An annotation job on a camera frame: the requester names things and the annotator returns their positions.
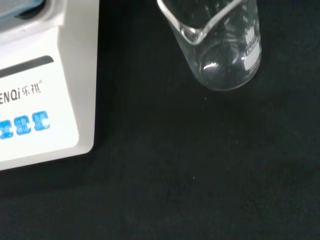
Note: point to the white electronic balance steel pan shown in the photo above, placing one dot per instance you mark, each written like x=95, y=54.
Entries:
x=45, y=82

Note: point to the black bench cloth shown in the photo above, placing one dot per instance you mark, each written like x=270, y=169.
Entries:
x=175, y=162

